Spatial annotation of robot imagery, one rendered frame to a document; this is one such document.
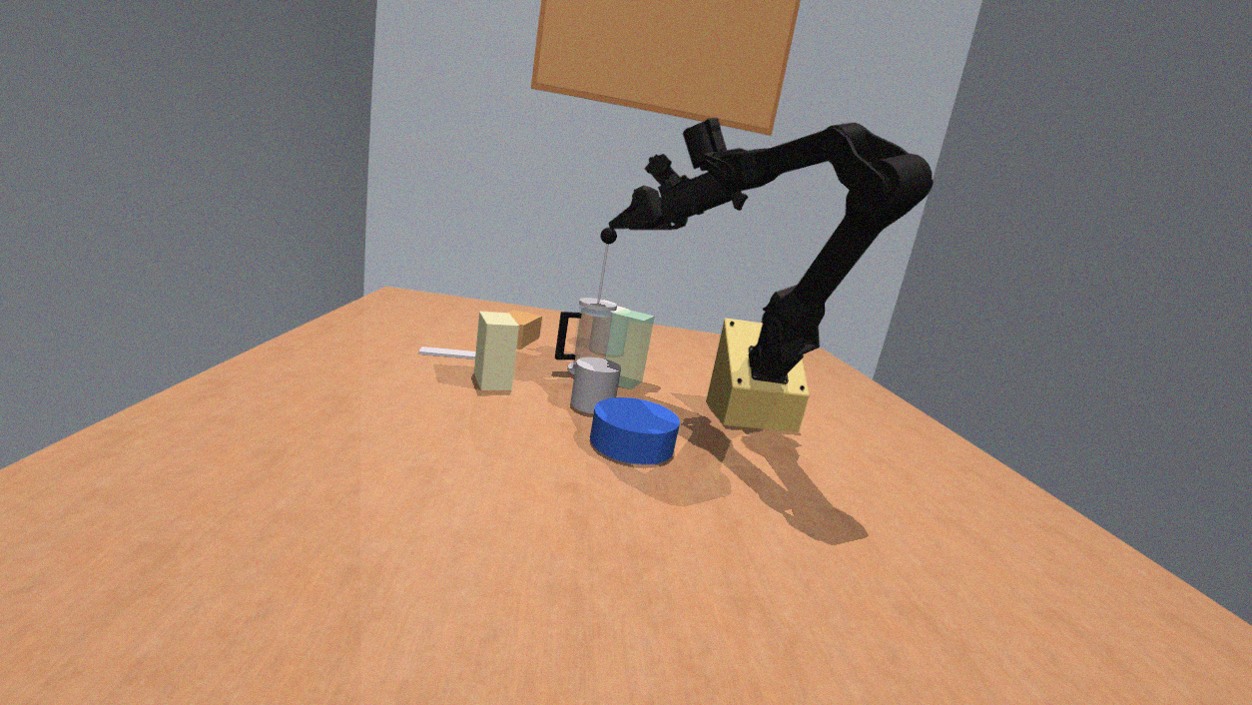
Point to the glass french press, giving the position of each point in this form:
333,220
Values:
594,321

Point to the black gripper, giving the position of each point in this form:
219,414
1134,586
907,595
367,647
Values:
650,212

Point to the white flat bar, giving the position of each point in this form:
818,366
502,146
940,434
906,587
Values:
447,352

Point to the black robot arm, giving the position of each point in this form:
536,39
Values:
884,183

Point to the blue short cylinder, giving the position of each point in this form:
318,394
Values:
634,430

